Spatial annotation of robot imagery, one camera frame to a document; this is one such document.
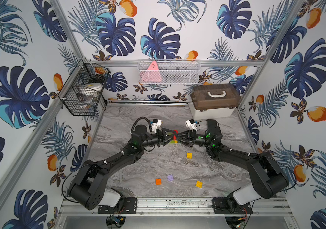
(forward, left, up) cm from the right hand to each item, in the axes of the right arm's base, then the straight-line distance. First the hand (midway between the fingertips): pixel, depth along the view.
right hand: (176, 137), depth 74 cm
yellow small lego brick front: (-16, -14, -24) cm, 32 cm away
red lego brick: (0, +1, +1) cm, 1 cm away
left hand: (+1, 0, +3) cm, 3 cm away
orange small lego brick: (-15, +10, -23) cm, 29 cm away
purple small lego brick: (-13, +3, -22) cm, 26 cm away
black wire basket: (+30, +62, +3) cm, 69 cm away
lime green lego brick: (+1, +1, -6) cm, 7 cm away
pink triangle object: (+39, +14, +13) cm, 44 cm away
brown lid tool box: (+35, -27, -2) cm, 45 cm away
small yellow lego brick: (+1, -10, -22) cm, 24 cm away
